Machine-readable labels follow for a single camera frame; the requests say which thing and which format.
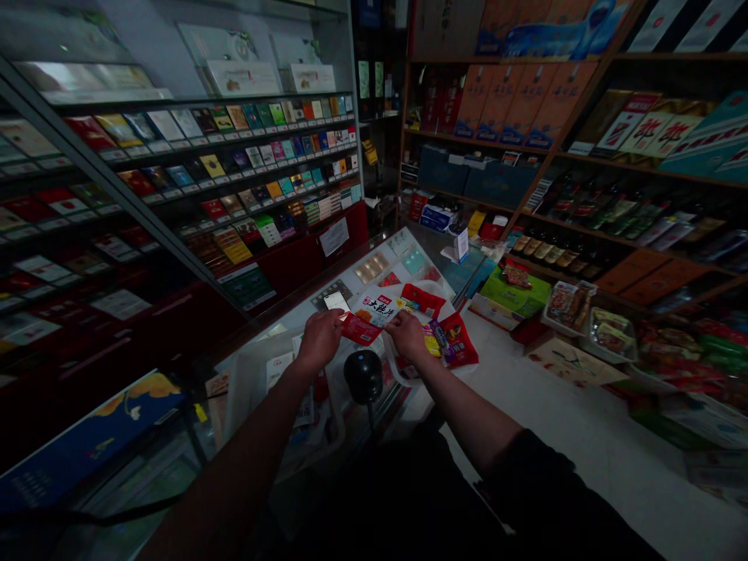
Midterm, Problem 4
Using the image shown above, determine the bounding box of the cigarette display cabinet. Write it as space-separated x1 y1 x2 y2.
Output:
0 0 372 422

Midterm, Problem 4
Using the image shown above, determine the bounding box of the yellow snack packet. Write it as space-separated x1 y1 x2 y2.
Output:
420 324 446 358

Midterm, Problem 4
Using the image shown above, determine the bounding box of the blue and orange box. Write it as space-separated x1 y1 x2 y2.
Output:
0 370 189 517

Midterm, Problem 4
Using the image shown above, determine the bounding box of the pile of snack packets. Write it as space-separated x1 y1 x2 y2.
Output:
633 317 748 405

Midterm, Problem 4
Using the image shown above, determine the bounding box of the white paper note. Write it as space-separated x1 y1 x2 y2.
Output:
318 217 351 259

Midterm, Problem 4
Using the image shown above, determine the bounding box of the clear tray of snacks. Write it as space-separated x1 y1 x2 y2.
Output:
584 306 639 365

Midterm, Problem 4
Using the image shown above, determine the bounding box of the person's left hand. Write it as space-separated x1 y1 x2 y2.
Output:
296 308 348 370

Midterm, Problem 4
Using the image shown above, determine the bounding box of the green carton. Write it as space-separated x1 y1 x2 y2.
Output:
478 266 554 320

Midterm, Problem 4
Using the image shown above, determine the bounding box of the small white box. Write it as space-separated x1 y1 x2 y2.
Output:
439 224 472 264

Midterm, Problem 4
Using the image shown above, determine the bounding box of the flat cardboard box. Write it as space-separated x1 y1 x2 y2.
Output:
525 336 630 388

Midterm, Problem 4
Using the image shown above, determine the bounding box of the red plastic bag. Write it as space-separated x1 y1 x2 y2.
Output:
399 282 449 320

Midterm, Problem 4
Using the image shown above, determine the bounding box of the person's right hand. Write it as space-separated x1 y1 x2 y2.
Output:
383 309 437 368

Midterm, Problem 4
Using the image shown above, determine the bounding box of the white plastic bag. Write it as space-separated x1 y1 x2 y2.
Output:
373 279 470 388

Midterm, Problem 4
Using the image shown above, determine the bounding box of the smartphone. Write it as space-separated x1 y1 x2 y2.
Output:
323 290 355 317

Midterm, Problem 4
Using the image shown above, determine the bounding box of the purple snack packet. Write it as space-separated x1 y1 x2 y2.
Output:
429 318 466 368

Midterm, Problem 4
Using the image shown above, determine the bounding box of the small red snack packet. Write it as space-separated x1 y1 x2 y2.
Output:
338 312 386 348

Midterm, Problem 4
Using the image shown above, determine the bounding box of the person's body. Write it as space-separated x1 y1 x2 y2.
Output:
274 408 521 561

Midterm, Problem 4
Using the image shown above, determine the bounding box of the white and red snack packet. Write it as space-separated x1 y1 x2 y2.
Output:
352 289 405 330

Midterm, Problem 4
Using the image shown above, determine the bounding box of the red printed snack packet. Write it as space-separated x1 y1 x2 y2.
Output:
438 312 482 367

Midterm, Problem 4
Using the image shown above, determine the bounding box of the glass counter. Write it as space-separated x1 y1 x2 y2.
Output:
0 224 471 561

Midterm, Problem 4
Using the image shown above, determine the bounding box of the black barcode scanner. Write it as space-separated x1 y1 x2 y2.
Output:
342 350 386 405

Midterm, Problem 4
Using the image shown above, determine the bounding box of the white tray of snacks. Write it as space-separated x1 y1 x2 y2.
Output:
540 280 598 337

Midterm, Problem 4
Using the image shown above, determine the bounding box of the wooden liquor shelf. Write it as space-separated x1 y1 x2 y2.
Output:
396 0 748 308

